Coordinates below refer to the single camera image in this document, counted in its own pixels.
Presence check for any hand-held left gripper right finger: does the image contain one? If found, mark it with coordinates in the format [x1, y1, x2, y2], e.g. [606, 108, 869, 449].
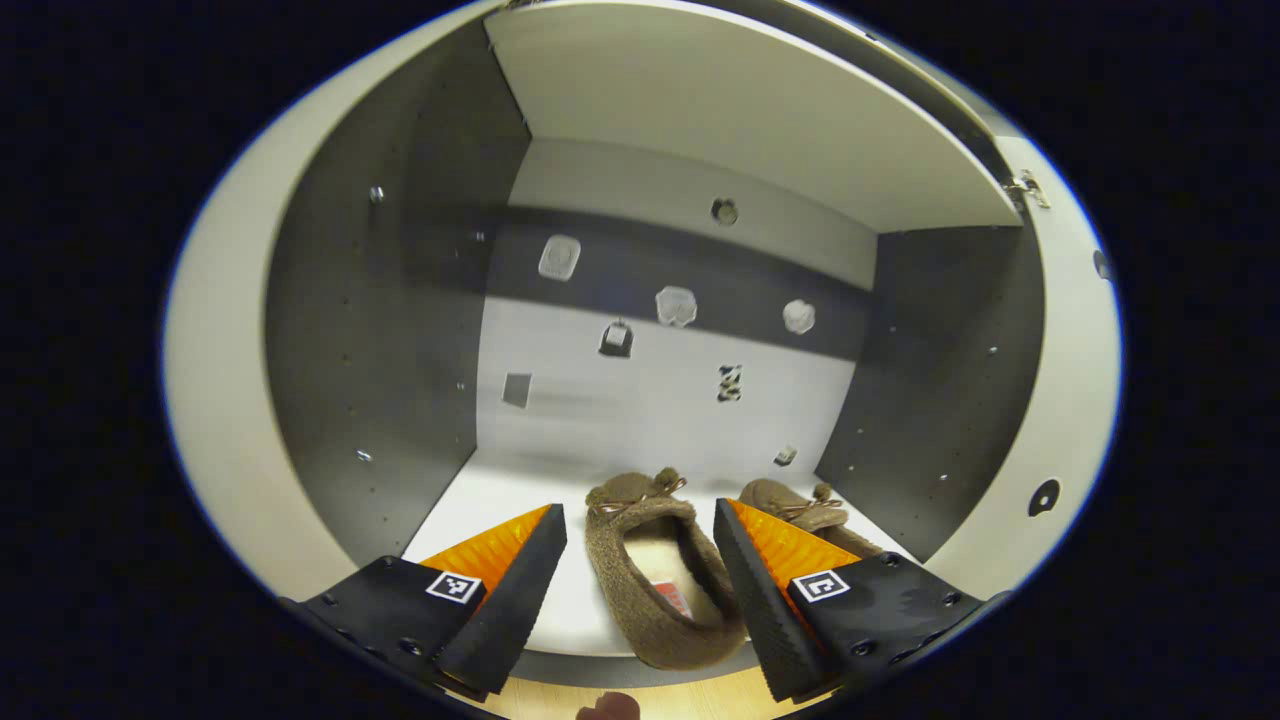
[712, 497, 1011, 704]

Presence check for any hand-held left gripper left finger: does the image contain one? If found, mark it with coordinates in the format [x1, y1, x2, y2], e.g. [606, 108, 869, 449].
[283, 503, 569, 704]

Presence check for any brown fuzzy shoe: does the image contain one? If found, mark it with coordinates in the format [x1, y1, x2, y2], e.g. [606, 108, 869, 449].
[738, 478, 886, 561]
[585, 468, 748, 672]

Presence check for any white shoe cabinet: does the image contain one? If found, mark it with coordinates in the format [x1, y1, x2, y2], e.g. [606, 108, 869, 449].
[163, 0, 1123, 691]

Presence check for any white shoe cabinet door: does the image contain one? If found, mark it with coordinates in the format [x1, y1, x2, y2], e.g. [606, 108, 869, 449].
[920, 135, 1123, 601]
[163, 0, 501, 601]

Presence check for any white cabinet shelf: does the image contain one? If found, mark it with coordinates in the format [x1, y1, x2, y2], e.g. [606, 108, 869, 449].
[400, 448, 881, 661]
[483, 0, 1023, 236]

